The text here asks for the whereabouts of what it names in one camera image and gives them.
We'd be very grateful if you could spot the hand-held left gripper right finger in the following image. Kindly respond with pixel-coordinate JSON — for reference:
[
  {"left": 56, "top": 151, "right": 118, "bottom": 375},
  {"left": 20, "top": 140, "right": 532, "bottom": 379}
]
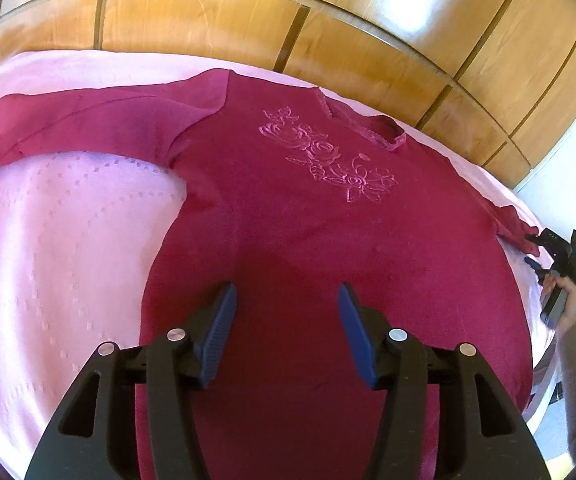
[{"left": 337, "top": 283, "right": 549, "bottom": 480}]

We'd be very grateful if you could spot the wooden panelled wardrobe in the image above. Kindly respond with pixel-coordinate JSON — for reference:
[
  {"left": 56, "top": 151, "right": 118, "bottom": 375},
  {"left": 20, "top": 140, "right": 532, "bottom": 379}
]
[{"left": 0, "top": 0, "right": 576, "bottom": 188}]

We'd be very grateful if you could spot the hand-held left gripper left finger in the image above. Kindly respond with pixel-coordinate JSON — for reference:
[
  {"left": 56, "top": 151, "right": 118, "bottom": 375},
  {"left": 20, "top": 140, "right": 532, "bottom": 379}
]
[{"left": 25, "top": 282, "right": 238, "bottom": 480}]

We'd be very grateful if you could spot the pink patterned bedspread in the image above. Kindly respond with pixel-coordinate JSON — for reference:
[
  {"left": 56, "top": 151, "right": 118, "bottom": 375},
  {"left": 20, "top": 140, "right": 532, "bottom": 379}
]
[{"left": 0, "top": 51, "right": 556, "bottom": 471}]

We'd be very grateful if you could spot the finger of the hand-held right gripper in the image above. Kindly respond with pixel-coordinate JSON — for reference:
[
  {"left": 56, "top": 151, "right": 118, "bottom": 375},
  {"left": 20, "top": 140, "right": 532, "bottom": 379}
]
[
  {"left": 524, "top": 256, "right": 556, "bottom": 281},
  {"left": 526, "top": 229, "right": 561, "bottom": 254}
]

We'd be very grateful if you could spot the person's right hand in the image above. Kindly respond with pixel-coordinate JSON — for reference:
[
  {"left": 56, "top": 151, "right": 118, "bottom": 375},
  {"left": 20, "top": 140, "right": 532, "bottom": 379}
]
[{"left": 542, "top": 272, "right": 576, "bottom": 332}]

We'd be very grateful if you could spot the maroon embroidered sweater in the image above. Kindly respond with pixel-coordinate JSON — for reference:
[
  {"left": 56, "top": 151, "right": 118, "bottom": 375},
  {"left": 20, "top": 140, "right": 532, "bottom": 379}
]
[{"left": 0, "top": 69, "right": 543, "bottom": 480}]

